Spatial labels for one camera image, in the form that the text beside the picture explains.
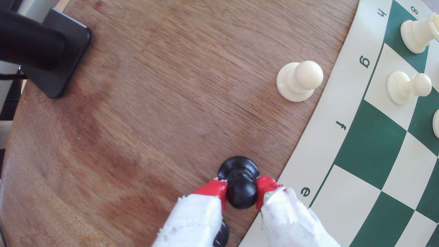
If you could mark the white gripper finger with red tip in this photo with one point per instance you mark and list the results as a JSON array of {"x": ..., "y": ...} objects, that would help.
[
  {"x": 288, "y": 219},
  {"x": 192, "y": 219}
]

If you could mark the green and white chess mat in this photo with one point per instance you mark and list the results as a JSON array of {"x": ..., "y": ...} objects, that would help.
[{"x": 370, "y": 151}]

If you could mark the white pawn chess piece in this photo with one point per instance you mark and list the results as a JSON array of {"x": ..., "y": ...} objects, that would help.
[
  {"x": 436, "y": 123},
  {"x": 401, "y": 87},
  {"x": 298, "y": 80}
]

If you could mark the white rook chess piece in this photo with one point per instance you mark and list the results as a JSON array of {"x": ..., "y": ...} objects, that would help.
[{"x": 416, "y": 32}]

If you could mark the black stand with flat base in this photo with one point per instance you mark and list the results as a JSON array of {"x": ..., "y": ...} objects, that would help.
[{"x": 61, "y": 68}]

